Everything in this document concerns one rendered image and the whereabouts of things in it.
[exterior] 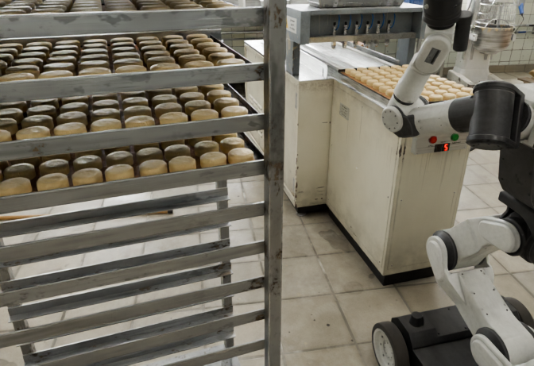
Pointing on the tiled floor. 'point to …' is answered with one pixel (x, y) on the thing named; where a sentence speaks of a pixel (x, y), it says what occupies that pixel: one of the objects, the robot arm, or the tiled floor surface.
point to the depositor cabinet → (300, 129)
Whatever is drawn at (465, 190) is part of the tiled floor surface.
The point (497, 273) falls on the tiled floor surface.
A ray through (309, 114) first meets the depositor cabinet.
